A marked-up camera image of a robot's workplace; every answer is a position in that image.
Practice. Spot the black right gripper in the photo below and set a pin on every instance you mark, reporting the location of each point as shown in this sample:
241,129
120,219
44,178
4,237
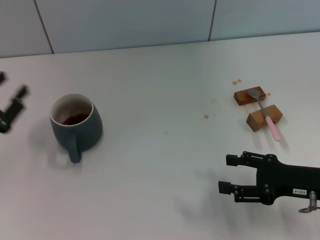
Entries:
287,180

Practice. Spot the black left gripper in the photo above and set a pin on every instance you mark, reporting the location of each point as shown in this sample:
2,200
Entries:
3,122

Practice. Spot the grey ceramic cup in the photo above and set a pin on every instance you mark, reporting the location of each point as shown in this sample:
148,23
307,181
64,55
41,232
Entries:
87,130

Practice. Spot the notched light wooden block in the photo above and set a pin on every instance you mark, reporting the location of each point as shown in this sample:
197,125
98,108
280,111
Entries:
255,120

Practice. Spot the flat dark wooden block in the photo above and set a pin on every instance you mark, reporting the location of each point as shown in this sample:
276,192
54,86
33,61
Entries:
243,98

